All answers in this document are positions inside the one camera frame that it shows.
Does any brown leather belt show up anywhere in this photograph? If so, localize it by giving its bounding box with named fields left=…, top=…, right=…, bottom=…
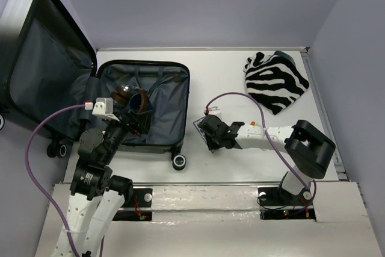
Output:
left=110, top=84, right=153, bottom=113

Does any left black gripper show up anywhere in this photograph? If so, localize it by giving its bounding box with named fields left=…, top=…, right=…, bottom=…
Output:
left=103, top=108, right=155, bottom=163

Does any dark blue cup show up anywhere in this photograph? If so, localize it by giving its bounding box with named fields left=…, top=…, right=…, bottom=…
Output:
left=129, top=93, right=147, bottom=113

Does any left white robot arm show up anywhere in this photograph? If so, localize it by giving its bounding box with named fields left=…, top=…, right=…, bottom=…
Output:
left=52, top=110, right=153, bottom=256

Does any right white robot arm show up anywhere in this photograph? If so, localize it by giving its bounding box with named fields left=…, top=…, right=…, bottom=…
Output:
left=195, top=114, right=336, bottom=204

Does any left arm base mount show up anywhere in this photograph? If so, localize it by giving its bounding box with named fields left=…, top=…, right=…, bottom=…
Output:
left=113, top=187, right=153, bottom=221

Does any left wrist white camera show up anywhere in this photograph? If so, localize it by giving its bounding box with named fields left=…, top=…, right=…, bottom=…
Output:
left=92, top=98, right=120, bottom=121

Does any black open suitcase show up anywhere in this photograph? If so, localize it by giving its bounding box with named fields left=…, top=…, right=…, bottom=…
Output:
left=1, top=0, right=190, bottom=170

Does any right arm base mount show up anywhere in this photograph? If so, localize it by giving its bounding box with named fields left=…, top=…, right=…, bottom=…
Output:
left=256, top=187, right=316, bottom=220

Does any wrist white camera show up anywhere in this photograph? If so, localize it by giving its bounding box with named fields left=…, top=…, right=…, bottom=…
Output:
left=205, top=106, right=222, bottom=120
left=92, top=98, right=120, bottom=121

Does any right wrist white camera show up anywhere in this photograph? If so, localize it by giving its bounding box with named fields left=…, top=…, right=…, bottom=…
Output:
left=205, top=106, right=222, bottom=120

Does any zebra striped cloth bag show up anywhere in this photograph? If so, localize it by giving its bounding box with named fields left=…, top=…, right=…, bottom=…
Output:
left=243, top=51, right=310, bottom=115

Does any clear blue pin package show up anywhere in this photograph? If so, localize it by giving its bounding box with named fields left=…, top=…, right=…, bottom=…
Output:
left=193, top=117, right=216, bottom=153

